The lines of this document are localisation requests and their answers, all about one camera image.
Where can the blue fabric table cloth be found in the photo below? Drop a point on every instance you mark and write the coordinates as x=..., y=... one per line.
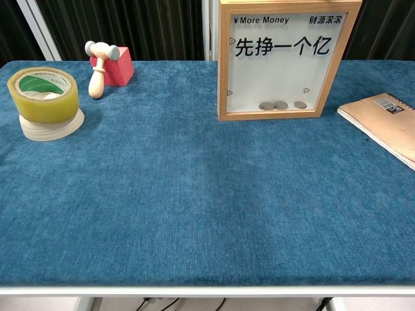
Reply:
x=194, y=194

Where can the red cube block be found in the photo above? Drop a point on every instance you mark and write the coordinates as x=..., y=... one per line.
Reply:
x=121, y=69

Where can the wooden toy hammer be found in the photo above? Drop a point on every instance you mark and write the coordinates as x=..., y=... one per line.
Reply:
x=96, y=84

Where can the black pleated curtain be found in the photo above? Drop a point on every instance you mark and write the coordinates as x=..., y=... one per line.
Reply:
x=13, y=29
x=146, y=26
x=389, y=29

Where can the white tape roll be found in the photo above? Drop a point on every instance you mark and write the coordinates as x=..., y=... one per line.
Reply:
x=48, y=133

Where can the clear yellowish packing tape roll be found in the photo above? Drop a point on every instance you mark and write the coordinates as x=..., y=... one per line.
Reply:
x=45, y=110

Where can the kraft spiral notebook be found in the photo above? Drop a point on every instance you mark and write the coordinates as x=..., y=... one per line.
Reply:
x=373, y=120

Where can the wooden frame glass money box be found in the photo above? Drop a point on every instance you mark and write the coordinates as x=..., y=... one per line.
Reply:
x=275, y=77

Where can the grey aluminium partition frame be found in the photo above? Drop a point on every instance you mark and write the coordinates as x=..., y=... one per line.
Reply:
x=41, y=32
x=209, y=29

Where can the white table frame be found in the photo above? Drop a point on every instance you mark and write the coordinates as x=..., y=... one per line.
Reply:
x=207, y=291

